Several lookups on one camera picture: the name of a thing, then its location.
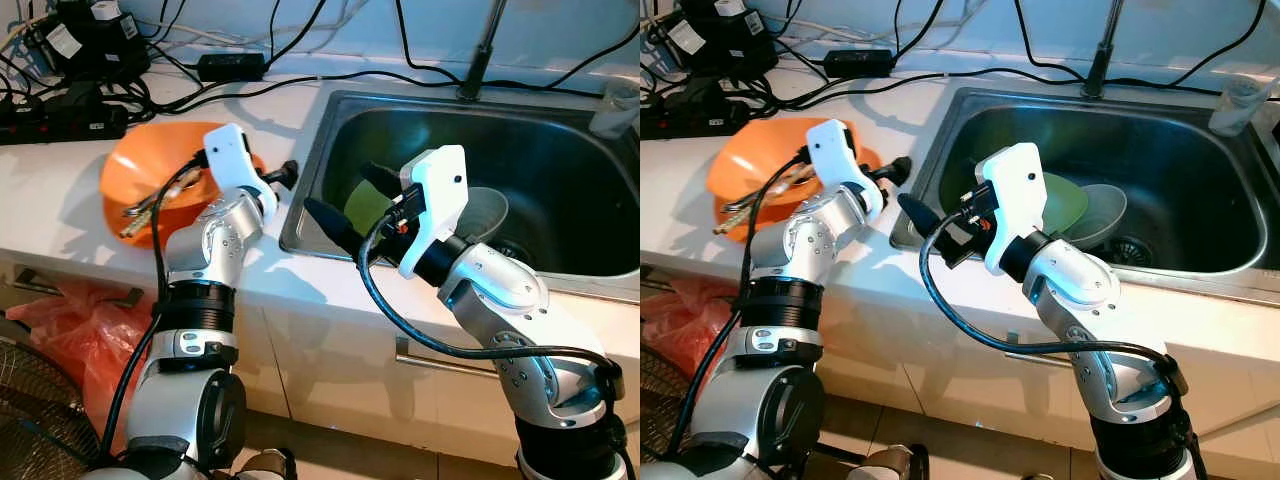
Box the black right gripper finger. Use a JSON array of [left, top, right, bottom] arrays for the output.
[[960, 149, 991, 195], [896, 192, 954, 249], [303, 197, 367, 257], [361, 161, 402, 197]]

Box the orange plastic bowl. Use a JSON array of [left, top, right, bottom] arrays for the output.
[[100, 122, 236, 213], [706, 118, 836, 209]]

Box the orange plastic plate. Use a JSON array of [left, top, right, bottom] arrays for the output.
[[108, 150, 269, 249], [712, 148, 883, 244]]

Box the stainless steel kitchen sink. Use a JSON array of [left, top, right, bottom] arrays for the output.
[[280, 90, 641, 301], [890, 85, 1280, 306]]

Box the green plate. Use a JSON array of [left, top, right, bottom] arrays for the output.
[[343, 178, 401, 236], [1040, 172, 1089, 233]]

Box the grey bowl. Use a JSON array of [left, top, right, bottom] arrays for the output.
[[1065, 183, 1128, 249], [455, 187, 509, 241]]

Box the black power adapter brick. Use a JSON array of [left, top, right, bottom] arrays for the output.
[[823, 48, 894, 78], [197, 52, 268, 83]]

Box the dark metal faucet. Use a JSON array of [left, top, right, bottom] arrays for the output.
[[1082, 0, 1126, 99], [458, 0, 506, 101]]

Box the black power strip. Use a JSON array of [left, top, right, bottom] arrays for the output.
[[0, 95, 129, 146], [640, 95, 761, 141]]

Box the black charger with white label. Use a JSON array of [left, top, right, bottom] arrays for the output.
[[25, 0, 151, 81], [655, 0, 779, 79]]

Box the grey robot left foot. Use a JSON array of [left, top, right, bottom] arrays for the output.
[[860, 445, 931, 480], [235, 448, 298, 480]]

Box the clear glass cup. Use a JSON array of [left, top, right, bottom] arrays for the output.
[[1208, 78, 1263, 138], [590, 80, 641, 139]]

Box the red plastic bag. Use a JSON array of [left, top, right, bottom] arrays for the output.
[[5, 280, 151, 441], [640, 278, 746, 401]]

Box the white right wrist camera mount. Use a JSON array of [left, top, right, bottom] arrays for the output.
[[975, 143, 1046, 276], [397, 145, 469, 279]]

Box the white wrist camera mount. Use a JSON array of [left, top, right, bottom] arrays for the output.
[[205, 125, 279, 216], [975, 143, 1046, 276], [808, 120, 886, 216], [397, 145, 469, 279]]

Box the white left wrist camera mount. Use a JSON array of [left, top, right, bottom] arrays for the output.
[[205, 125, 279, 216], [808, 120, 886, 216]]

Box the long black counter cable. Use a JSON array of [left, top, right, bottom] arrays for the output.
[[765, 68, 1216, 106], [140, 68, 601, 113]]

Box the metal drawer handle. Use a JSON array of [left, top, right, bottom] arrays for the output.
[[1005, 335, 1091, 371], [395, 338, 501, 379]]

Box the black adapter hanging cable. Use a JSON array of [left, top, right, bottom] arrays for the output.
[[888, 0, 949, 61], [262, 0, 331, 63]]

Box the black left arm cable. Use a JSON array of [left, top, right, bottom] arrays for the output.
[[665, 150, 813, 461], [98, 150, 211, 469]]

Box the metal cabinet door handle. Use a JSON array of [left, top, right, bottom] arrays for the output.
[[15, 268, 146, 309]]

